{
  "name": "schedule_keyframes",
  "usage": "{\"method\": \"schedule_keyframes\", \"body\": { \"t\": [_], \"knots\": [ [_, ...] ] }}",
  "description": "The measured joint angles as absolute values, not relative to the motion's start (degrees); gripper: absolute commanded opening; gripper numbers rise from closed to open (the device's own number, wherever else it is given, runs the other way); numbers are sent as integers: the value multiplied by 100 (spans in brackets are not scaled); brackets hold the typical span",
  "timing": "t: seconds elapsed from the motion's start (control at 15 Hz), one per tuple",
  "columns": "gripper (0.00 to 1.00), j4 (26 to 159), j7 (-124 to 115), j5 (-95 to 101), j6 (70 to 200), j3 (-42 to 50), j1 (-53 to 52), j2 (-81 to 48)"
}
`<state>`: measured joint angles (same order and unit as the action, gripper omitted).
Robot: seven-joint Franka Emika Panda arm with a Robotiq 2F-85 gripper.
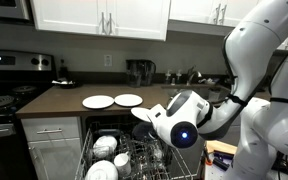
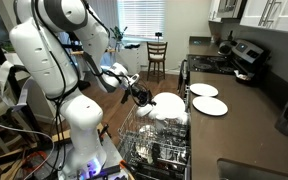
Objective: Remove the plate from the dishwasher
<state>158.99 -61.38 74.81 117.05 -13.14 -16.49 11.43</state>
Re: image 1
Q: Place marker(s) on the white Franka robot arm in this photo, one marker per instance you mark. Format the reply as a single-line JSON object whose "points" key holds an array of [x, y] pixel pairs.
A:
{"points": [[250, 50]]}

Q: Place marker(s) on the black dishwasher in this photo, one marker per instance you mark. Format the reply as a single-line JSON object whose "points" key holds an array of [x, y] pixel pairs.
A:
{"points": [[89, 120]]}

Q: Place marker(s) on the small soap bottle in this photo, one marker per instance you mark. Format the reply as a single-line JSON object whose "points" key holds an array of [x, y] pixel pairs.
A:
{"points": [[178, 76], [168, 76]]}

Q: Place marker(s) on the dark grey bowl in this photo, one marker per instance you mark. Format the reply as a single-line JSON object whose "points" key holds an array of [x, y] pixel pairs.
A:
{"points": [[144, 130]]}

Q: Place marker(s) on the chrome faucet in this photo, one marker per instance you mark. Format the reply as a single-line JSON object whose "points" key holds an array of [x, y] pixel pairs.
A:
{"points": [[193, 75]]}

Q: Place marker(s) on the small white cup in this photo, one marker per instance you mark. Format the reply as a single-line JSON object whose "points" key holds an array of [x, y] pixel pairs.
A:
{"points": [[157, 154]]}

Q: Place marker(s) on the white bowl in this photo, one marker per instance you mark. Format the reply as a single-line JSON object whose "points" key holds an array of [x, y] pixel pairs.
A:
{"points": [[105, 145], [101, 170]]}

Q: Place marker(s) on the cup in sink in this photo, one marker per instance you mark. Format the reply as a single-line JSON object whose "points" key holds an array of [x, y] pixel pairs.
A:
{"points": [[214, 94]]}

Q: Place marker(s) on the white mug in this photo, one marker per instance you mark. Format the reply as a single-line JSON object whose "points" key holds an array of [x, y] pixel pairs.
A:
{"points": [[122, 164]]}

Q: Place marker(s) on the small black dish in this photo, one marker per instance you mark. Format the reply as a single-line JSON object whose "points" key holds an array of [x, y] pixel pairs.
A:
{"points": [[65, 83]]}

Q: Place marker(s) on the dark bottle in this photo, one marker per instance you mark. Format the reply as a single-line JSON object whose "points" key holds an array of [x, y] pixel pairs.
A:
{"points": [[63, 70]]}

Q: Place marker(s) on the orange black clamp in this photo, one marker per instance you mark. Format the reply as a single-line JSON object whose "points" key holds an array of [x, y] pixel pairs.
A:
{"points": [[206, 156]]}

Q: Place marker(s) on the wooden base board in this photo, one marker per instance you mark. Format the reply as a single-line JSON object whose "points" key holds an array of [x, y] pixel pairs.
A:
{"points": [[219, 146]]}

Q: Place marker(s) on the grey robot mounting table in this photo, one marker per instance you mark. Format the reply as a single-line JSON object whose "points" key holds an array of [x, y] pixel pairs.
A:
{"points": [[214, 173]]}

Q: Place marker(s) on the black electric stove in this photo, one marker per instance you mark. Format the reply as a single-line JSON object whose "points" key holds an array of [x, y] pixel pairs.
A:
{"points": [[4, 103]]}

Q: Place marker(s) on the white wall outlet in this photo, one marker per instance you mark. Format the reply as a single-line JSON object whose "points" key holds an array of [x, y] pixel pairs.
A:
{"points": [[108, 60]]}

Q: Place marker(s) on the white wall cabinet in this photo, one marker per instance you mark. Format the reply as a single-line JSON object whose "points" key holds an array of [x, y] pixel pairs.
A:
{"points": [[67, 16], [190, 10]]}

